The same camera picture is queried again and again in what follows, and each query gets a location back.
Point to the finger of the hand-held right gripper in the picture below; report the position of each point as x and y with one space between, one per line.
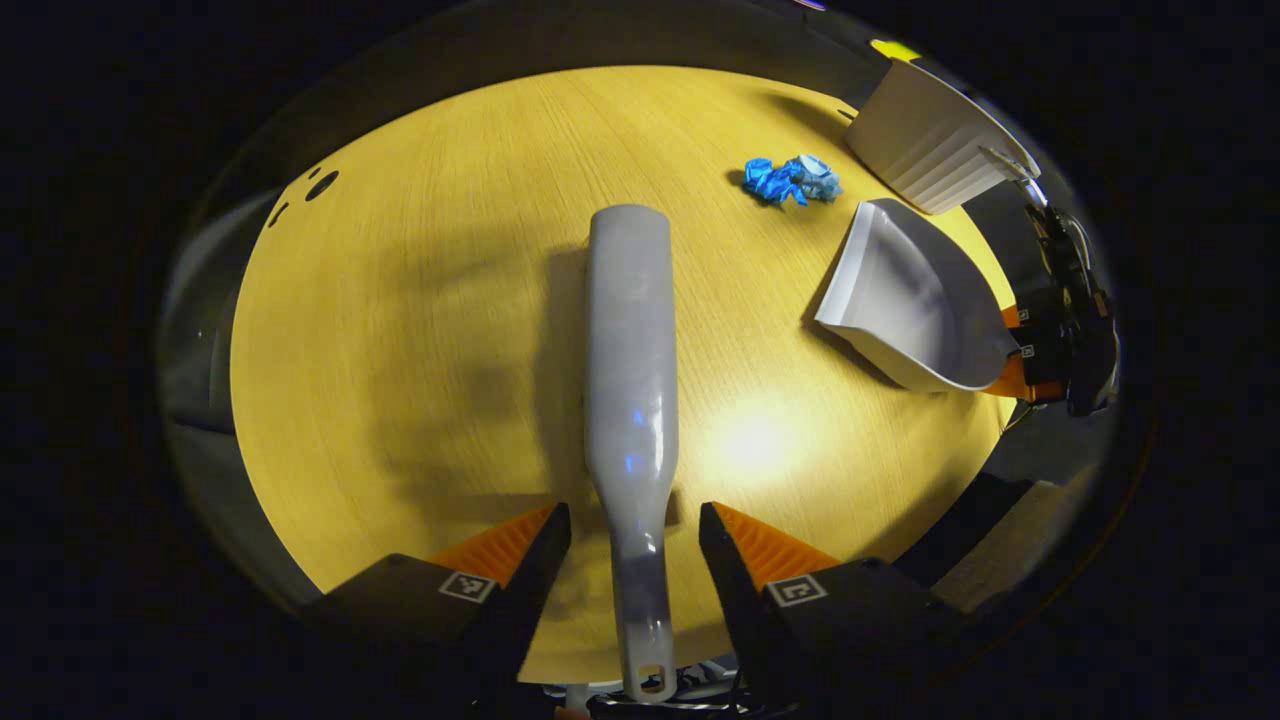
1035 320
1035 375

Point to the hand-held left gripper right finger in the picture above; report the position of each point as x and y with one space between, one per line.
745 610

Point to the light blue paper scrap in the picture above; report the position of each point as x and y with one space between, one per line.
820 175

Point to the grey dustpan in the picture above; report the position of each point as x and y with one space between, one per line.
900 290

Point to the white ribbed garbage bin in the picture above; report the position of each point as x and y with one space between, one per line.
920 140

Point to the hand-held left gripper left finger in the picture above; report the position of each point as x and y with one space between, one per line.
530 600

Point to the small grey broom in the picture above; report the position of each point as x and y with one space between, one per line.
630 330

